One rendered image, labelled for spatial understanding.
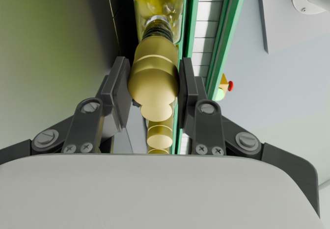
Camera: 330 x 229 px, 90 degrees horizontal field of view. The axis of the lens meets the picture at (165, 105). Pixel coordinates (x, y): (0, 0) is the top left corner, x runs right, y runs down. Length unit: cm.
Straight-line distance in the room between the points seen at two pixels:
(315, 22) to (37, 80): 86
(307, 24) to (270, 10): 16
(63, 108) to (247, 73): 83
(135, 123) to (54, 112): 44
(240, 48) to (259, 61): 12
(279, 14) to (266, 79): 34
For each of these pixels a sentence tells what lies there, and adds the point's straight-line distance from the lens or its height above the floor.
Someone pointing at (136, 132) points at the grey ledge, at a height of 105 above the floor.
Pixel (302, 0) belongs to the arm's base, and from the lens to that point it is 80.
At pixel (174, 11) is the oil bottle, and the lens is 20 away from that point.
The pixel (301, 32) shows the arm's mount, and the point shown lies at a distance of 87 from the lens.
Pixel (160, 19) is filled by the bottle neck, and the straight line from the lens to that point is 18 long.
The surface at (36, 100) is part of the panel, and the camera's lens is 21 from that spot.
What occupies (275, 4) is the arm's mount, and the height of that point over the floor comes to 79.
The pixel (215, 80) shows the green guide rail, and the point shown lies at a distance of 41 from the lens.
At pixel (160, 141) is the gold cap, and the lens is 22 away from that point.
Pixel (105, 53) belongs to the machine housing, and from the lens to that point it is 48.
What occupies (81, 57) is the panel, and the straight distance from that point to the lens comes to 29.
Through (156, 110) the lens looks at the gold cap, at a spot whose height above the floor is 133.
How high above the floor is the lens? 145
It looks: 45 degrees down
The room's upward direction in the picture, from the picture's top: 179 degrees counter-clockwise
